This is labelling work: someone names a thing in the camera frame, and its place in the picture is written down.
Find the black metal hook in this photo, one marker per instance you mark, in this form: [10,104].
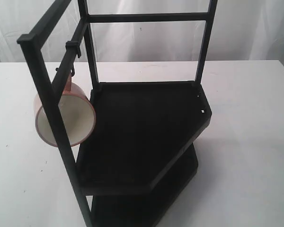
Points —
[72,71]

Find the black metal shelf rack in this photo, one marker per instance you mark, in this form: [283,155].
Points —
[140,155]

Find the black clip hook on rail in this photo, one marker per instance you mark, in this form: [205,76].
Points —
[74,45]

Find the pink ceramic mug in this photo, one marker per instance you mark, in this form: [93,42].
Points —
[78,115]

